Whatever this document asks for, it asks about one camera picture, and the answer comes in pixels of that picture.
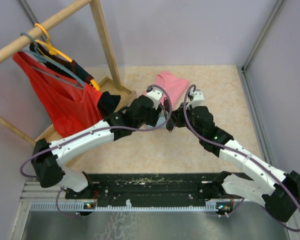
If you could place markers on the pink folded shirt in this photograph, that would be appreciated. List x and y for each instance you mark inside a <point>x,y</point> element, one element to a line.
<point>173,86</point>

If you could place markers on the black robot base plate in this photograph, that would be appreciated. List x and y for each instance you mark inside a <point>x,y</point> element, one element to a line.
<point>155,192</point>

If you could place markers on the dark striped hanging garment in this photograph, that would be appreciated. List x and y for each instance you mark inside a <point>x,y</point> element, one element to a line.
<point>107,103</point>

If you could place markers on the tortoiseshell sunglasses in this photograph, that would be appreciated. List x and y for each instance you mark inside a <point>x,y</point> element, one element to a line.
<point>166,111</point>

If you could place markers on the yellow plastic hanger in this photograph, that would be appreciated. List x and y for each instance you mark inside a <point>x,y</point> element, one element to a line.
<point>54,51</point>

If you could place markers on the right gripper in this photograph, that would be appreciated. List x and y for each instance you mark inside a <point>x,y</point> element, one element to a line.
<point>178,117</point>

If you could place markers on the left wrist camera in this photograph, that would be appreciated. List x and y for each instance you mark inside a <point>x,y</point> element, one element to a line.
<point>155,94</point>

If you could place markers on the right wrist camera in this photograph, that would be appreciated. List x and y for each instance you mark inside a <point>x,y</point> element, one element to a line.
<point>196,98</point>

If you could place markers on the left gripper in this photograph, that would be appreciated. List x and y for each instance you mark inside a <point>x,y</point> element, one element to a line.
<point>155,114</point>

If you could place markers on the red hanging shirt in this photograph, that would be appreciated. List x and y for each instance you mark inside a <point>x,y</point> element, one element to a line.
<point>70,109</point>

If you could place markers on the aluminium frame rail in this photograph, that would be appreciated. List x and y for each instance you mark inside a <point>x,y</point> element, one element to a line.
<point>45,214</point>

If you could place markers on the wooden clothes rack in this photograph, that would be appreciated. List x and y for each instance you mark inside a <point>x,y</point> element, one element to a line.
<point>113,84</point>

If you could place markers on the pink glasses case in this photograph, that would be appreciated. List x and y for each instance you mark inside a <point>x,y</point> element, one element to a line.
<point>161,124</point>

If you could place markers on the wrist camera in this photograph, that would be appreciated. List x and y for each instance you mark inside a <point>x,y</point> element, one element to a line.
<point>196,98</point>
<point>155,94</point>

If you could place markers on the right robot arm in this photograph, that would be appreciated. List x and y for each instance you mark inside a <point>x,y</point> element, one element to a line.
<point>274,189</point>

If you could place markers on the grey-blue plastic hanger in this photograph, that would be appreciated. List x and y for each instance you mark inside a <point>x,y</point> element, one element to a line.
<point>43,59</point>

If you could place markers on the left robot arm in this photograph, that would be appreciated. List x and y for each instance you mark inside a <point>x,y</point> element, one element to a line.
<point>50,158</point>

